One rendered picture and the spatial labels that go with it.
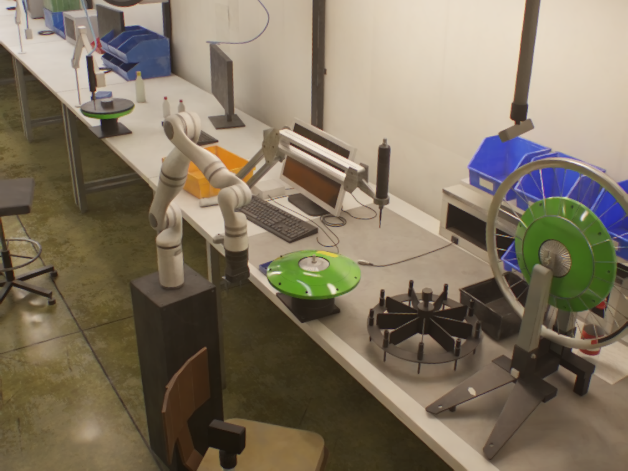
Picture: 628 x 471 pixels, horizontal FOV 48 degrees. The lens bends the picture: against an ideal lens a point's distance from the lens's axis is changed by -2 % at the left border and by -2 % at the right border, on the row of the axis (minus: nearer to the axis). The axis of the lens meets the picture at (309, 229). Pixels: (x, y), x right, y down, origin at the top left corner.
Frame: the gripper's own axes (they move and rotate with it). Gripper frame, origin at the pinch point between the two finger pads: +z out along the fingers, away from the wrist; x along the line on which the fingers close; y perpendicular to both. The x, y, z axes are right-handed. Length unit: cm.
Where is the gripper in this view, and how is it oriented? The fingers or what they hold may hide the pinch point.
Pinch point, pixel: (233, 291)
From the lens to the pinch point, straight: 236.5
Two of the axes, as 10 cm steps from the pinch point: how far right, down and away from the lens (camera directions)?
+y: 6.4, 3.4, -6.9
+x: 7.7, -2.7, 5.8
